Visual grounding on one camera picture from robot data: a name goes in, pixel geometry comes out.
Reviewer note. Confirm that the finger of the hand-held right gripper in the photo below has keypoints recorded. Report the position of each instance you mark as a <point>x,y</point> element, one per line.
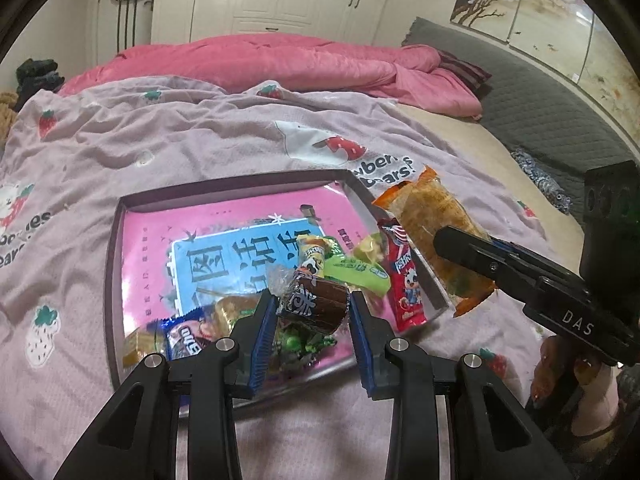
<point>505,246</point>
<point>470,252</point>

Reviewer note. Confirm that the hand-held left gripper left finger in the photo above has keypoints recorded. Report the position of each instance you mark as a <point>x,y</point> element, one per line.
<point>262,345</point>

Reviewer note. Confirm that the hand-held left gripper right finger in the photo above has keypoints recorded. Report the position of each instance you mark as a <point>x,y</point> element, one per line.
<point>362,345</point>

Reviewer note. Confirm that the green pea snack packet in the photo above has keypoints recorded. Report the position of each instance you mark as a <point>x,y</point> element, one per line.
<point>295,346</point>

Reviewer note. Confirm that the clear pastry packet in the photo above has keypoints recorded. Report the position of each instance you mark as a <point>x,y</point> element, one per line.
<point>232,310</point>

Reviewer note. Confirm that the clear orange-ended cracker packet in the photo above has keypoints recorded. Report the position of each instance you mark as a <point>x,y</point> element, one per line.
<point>430,210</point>

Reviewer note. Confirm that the brown cake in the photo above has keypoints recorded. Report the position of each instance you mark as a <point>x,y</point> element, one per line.
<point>312,305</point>

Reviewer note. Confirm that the red long snack packet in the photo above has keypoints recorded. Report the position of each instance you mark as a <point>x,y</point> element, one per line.
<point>407,285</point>

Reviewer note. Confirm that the lime green snack packet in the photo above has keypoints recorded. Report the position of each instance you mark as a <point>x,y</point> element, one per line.
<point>357,271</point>

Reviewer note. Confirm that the blue cookie packet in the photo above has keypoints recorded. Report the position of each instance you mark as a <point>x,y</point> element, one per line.
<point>187,332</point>

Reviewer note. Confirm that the golden yellow snack packet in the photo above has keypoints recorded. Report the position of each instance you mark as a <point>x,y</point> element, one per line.
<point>140,342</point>

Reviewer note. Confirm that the dark shallow cardboard box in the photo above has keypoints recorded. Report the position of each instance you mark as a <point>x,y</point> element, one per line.
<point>114,280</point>

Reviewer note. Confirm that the person's right forearm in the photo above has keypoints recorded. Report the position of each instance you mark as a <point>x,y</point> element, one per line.
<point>595,395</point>

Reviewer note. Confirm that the blue patterned cloth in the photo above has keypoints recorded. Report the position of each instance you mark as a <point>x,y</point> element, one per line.
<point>542,180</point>

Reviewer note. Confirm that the beige bed sheet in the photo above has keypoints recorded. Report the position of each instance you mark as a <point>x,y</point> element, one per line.
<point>465,145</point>

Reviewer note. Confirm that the pink book with blue label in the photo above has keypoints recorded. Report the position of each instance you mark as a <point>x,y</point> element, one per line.
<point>150,260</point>

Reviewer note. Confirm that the grey padded headboard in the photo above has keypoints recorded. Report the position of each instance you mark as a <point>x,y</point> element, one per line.
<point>525,100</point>

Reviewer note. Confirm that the striped pillow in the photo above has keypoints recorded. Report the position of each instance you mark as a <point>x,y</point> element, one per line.
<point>462,72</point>

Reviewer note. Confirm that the strawberry printed blanket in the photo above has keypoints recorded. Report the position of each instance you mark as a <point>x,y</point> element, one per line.
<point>125,150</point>

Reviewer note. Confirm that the pink quilt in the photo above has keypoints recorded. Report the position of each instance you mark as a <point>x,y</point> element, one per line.
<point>250,60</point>

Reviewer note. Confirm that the brown plush cloth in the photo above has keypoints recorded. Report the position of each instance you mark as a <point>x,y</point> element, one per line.
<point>7,107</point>

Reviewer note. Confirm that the pile of dark clothes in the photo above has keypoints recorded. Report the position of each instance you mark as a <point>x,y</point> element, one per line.
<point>37,77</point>

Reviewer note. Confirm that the tree wall mural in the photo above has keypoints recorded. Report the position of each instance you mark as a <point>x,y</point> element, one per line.
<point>540,10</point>

